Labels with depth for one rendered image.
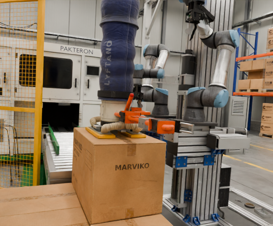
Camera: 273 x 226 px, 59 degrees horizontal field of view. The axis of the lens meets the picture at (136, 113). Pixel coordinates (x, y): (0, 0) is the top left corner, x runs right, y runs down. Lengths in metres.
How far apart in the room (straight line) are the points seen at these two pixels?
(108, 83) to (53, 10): 9.88
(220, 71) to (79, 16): 9.94
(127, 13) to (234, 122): 1.17
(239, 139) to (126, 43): 0.95
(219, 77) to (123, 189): 0.92
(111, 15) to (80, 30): 9.69
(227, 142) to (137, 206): 0.71
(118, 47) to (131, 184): 0.76
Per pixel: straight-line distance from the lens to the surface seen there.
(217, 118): 2.01
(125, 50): 1.44
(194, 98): 1.66
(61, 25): 11.09
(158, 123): 0.92
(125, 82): 1.42
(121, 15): 1.48
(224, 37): 1.77
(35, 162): 2.67
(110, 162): 1.24
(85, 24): 11.27
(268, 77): 9.81
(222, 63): 1.70
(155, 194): 1.40
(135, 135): 1.41
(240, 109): 2.10
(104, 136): 1.34
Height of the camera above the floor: 1.18
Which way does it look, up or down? 4 degrees down
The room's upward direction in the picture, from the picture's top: 3 degrees clockwise
